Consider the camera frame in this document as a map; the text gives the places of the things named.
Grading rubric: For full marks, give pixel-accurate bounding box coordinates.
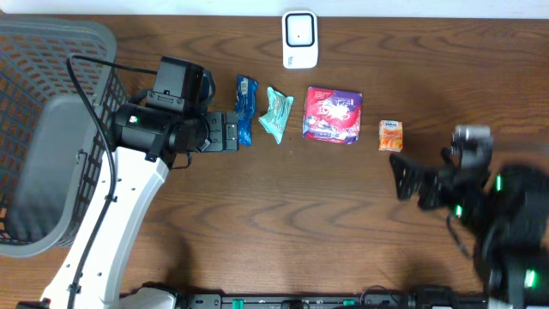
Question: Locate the red purple Carefree pad pack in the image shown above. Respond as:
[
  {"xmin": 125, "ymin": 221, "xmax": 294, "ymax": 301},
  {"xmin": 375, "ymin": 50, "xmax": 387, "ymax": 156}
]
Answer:
[{"xmin": 303, "ymin": 87, "xmax": 363, "ymax": 144}]

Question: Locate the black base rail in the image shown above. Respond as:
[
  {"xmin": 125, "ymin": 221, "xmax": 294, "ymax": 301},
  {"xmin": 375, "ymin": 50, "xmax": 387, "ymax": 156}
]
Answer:
[{"xmin": 119, "ymin": 282, "xmax": 490, "ymax": 309}]

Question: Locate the green tissue pack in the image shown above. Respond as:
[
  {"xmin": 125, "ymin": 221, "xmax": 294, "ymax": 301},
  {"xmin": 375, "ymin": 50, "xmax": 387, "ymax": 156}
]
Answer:
[{"xmin": 258, "ymin": 87, "xmax": 294, "ymax": 144}]

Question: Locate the orange small carton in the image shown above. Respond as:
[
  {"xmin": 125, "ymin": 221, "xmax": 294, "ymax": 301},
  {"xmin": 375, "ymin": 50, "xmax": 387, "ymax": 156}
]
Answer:
[{"xmin": 378, "ymin": 120, "xmax": 403, "ymax": 152}]

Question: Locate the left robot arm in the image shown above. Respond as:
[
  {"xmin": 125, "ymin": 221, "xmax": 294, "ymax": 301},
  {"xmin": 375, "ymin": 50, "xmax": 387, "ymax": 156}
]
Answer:
[{"xmin": 18, "ymin": 104, "xmax": 238, "ymax": 308}]

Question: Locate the grey plastic basket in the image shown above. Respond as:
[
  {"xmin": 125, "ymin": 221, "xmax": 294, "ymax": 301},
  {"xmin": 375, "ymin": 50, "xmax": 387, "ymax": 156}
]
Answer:
[{"xmin": 1, "ymin": 15, "xmax": 126, "ymax": 258}]

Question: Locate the blue snack packet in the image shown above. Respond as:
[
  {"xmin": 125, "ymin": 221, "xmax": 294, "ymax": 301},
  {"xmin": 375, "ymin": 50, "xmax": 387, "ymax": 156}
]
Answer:
[{"xmin": 235, "ymin": 75, "xmax": 258, "ymax": 147}]

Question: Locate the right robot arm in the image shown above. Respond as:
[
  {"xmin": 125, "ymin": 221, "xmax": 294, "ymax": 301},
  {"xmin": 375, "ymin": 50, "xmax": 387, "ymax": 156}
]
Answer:
[{"xmin": 389, "ymin": 149, "xmax": 548, "ymax": 308}]

